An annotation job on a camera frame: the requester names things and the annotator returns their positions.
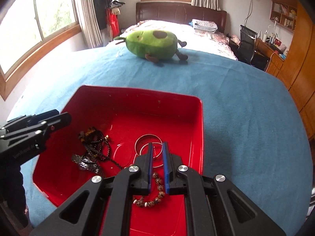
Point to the dark wooden headboard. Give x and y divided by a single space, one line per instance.
177 12

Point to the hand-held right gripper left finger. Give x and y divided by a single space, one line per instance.
150 167

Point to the red bag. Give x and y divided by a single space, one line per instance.
113 23

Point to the wooden wall shelf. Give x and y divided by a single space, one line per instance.
283 16

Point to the large wooden frame window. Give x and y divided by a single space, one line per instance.
37 17

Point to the green avocado plush toy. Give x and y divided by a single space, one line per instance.
152 43

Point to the white sheer curtain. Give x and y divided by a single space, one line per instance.
87 14

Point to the person's left forearm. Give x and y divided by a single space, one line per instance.
12 191

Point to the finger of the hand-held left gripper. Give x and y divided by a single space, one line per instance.
56 121
37 118

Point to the black jacket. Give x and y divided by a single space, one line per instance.
101 9

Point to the pink stuffed toy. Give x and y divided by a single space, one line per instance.
233 39

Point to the wooden desk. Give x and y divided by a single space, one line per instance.
270 59

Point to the small engraved metal bangle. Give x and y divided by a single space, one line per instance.
147 135

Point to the folded white blue towel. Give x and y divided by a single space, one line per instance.
204 25

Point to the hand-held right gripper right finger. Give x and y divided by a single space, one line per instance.
165 167

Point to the black office chair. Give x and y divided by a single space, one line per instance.
247 44

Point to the metal watch band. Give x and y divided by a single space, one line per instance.
86 163

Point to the red box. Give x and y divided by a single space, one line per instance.
157 118

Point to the wooden wardrobe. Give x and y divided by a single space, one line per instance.
302 61

